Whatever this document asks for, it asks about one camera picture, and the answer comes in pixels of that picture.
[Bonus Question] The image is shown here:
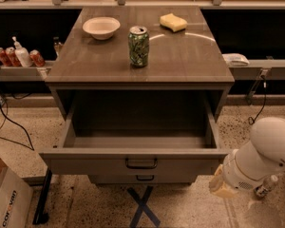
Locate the grey top drawer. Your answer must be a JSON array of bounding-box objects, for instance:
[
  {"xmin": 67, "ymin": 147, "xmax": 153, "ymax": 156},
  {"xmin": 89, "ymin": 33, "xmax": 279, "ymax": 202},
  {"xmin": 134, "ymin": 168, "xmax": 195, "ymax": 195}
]
[{"xmin": 40, "ymin": 91, "xmax": 228, "ymax": 176}]

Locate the grey drawer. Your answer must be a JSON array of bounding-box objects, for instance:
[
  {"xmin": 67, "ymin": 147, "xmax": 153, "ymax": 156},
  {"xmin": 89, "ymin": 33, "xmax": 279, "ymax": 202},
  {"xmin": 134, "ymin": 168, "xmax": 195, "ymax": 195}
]
[
  {"xmin": 40, "ymin": 91, "xmax": 228, "ymax": 176},
  {"xmin": 88, "ymin": 175, "xmax": 197, "ymax": 184}
]

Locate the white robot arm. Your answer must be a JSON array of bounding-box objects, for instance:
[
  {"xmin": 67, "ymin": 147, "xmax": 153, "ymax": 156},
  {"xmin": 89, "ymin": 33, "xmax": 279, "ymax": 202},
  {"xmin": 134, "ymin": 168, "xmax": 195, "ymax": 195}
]
[{"xmin": 209, "ymin": 117, "xmax": 285, "ymax": 198}]

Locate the grey lower drawer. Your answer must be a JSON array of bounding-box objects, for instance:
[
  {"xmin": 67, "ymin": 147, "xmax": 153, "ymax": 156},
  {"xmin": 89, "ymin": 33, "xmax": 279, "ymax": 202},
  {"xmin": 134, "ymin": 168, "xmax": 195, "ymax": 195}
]
[{"xmin": 88, "ymin": 175, "xmax": 197, "ymax": 184}]

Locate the grey wooden drawer cabinet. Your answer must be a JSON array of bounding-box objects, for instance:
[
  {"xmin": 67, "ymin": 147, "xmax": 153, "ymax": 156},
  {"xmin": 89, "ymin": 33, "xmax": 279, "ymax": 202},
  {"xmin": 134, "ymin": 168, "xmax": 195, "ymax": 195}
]
[{"xmin": 40, "ymin": 7, "xmax": 234, "ymax": 184}]

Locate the clear plastic bottle on floor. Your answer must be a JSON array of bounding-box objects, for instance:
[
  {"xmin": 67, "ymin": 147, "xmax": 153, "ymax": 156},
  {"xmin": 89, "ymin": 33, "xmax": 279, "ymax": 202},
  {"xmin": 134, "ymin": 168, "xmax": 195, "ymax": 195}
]
[{"xmin": 254, "ymin": 175, "xmax": 278, "ymax": 198}]

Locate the blue tape cross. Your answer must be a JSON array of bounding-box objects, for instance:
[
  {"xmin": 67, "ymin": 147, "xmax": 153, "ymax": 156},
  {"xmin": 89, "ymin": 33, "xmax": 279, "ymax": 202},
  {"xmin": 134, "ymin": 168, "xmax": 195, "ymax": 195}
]
[{"xmin": 127, "ymin": 186, "xmax": 161, "ymax": 228}]

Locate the white folded cloth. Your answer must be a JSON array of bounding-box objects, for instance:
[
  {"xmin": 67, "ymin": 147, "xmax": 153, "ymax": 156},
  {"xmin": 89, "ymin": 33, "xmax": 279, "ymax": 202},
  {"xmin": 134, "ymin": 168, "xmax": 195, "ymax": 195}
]
[{"xmin": 223, "ymin": 53, "xmax": 250, "ymax": 67}]

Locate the green soda can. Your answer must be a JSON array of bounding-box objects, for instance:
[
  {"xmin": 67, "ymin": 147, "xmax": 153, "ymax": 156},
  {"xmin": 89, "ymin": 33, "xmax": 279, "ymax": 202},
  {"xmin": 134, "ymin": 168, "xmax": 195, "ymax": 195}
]
[{"xmin": 128, "ymin": 26, "xmax": 149, "ymax": 67}]

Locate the yellow sponge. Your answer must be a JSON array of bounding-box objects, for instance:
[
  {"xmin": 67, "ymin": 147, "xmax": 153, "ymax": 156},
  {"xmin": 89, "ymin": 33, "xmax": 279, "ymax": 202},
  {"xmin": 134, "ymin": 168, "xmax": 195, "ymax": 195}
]
[{"xmin": 160, "ymin": 13, "xmax": 187, "ymax": 32}]

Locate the white paper bowl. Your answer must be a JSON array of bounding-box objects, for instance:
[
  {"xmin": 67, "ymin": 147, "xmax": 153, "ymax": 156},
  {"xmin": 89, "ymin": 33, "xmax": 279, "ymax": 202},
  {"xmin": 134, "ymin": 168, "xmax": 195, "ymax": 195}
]
[{"xmin": 83, "ymin": 17, "xmax": 121, "ymax": 40}]

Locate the white cardboard box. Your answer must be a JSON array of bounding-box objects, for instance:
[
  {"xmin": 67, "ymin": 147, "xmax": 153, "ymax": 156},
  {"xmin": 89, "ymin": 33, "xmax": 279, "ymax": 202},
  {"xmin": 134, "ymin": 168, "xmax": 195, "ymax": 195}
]
[{"xmin": 0, "ymin": 167, "xmax": 33, "ymax": 228}]

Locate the small dark glass bottle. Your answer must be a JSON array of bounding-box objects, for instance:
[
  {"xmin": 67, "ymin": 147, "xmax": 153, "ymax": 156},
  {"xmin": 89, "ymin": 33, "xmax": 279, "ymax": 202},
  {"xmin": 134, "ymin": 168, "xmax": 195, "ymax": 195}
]
[{"xmin": 53, "ymin": 37, "xmax": 63, "ymax": 58}]

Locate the red soda can right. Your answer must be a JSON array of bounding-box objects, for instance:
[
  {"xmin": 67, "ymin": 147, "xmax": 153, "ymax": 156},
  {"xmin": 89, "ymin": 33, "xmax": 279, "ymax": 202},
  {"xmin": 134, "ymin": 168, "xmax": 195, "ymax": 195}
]
[{"xmin": 29, "ymin": 49, "xmax": 46, "ymax": 67}]

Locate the red soda can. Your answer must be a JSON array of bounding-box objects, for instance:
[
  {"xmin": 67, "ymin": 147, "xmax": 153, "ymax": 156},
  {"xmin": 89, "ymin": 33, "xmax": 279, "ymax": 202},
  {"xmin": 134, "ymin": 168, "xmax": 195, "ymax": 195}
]
[
  {"xmin": 6, "ymin": 47, "xmax": 21, "ymax": 67},
  {"xmin": 29, "ymin": 49, "xmax": 46, "ymax": 67},
  {"xmin": 0, "ymin": 47, "xmax": 11, "ymax": 67}
]

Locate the red soda can middle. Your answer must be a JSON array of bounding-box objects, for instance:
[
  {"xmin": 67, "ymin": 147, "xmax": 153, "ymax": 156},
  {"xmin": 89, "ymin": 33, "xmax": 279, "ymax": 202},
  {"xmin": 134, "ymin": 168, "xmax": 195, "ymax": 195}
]
[{"xmin": 6, "ymin": 47, "xmax": 21, "ymax": 67}]

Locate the red soda can left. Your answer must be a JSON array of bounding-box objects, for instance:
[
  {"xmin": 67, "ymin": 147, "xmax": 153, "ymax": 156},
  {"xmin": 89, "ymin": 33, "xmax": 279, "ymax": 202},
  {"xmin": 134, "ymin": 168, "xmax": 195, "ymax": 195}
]
[{"xmin": 0, "ymin": 47, "xmax": 11, "ymax": 67}]

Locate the black lower drawer handle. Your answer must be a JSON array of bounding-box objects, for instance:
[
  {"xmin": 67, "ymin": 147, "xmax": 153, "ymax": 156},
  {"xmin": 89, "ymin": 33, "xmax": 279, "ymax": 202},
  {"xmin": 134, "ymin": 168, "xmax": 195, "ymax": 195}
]
[{"xmin": 136, "ymin": 175, "xmax": 155, "ymax": 181}]

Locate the black drawer handle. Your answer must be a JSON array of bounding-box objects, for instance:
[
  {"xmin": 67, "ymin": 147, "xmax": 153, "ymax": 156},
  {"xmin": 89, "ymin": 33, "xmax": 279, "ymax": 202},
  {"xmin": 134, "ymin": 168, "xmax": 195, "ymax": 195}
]
[
  {"xmin": 125, "ymin": 159, "xmax": 158, "ymax": 170},
  {"xmin": 136, "ymin": 175, "xmax": 155, "ymax": 181}
]

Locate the black top drawer handle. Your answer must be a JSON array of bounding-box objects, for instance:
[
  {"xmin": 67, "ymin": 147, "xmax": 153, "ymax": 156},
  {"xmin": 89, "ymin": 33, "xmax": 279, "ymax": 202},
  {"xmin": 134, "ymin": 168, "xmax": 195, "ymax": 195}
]
[{"xmin": 125, "ymin": 159, "xmax": 158, "ymax": 170}]

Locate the black cable right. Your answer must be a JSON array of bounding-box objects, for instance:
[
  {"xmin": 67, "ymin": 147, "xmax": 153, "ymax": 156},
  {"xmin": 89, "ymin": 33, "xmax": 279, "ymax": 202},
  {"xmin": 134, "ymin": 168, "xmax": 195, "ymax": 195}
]
[{"xmin": 247, "ymin": 74, "xmax": 268, "ymax": 125}]

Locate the black cable on floor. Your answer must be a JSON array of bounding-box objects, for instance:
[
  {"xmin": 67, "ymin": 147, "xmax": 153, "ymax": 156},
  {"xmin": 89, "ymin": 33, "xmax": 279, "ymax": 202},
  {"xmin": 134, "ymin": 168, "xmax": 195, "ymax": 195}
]
[{"xmin": 0, "ymin": 83, "xmax": 35, "ymax": 152}]

